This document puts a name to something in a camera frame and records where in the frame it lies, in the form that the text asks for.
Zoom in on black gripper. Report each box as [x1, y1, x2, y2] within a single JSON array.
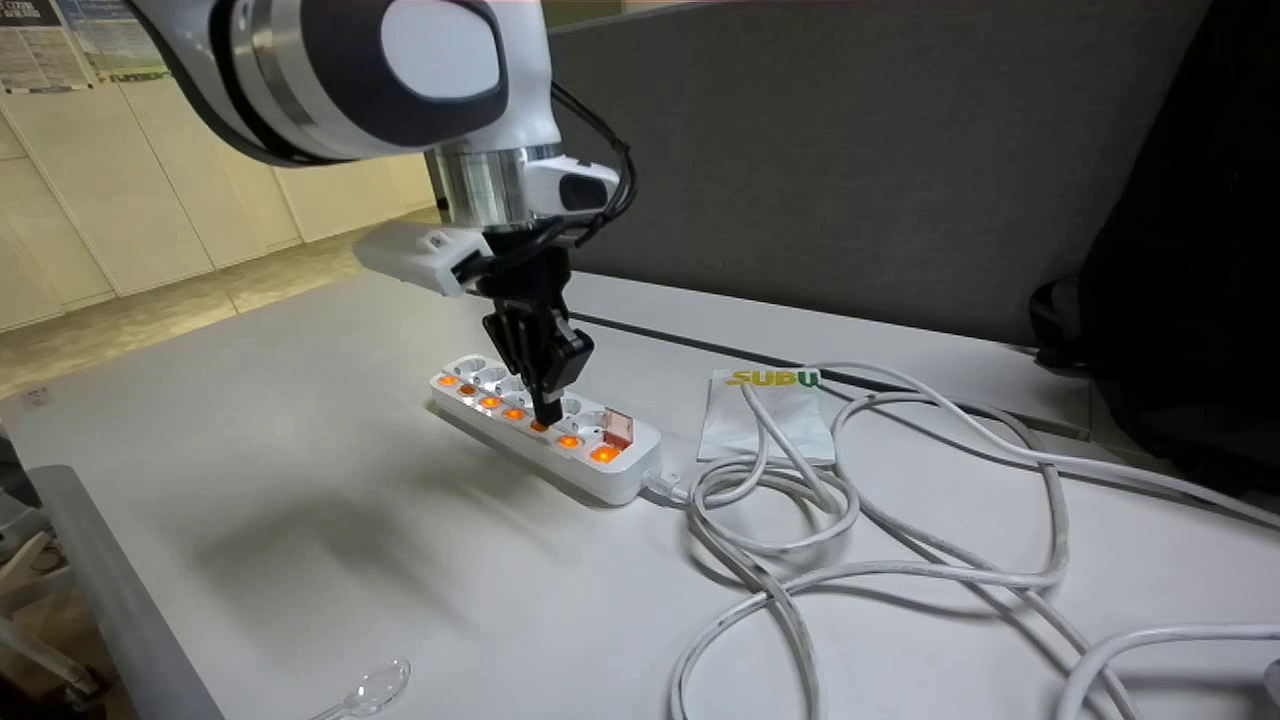
[[471, 225, 598, 434]]

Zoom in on white power strip orange switches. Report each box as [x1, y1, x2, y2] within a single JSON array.
[[425, 347, 666, 510]]

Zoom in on white napkin yellow green print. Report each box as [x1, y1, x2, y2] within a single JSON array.
[[693, 363, 847, 471]]

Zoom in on clear plastic spoon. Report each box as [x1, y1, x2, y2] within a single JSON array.
[[307, 655, 417, 720]]

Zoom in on grey desk partition panel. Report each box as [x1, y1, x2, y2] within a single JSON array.
[[542, 0, 1217, 352]]

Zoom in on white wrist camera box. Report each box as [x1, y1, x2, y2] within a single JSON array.
[[357, 220, 494, 299]]

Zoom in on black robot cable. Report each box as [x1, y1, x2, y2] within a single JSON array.
[[468, 79, 638, 288]]

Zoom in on long white power cable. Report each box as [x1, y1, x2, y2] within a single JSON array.
[[638, 358, 1280, 720]]

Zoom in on pale blue wall paper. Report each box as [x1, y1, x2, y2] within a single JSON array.
[[54, 0, 168, 85]]

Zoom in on thick white cable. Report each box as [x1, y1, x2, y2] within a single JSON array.
[[1050, 622, 1280, 720]]

